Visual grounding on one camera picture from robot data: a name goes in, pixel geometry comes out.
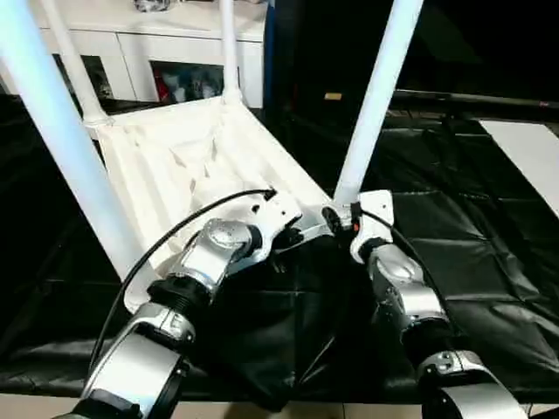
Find black table mat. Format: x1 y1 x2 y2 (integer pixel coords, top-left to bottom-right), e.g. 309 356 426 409
0 93 559 411

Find black fabric covered furniture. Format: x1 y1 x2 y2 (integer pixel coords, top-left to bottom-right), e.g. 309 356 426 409
261 0 559 106

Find white glass-door cabinet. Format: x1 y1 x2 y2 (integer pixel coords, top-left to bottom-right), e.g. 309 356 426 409
0 0 266 109

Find white flat board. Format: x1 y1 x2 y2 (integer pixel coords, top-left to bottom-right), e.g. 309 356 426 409
478 118 559 193

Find red white bottle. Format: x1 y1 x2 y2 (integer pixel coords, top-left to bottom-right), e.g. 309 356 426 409
155 72 172 102

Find white patterned figure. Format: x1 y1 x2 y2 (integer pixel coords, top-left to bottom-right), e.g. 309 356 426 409
196 73 217 102

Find long black pole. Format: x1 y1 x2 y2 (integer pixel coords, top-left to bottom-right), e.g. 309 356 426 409
395 89 559 109

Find white plastic table top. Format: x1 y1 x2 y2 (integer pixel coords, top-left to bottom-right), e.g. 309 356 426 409
82 96 337 313

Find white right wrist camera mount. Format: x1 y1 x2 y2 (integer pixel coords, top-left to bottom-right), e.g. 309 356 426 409
349 189 394 263

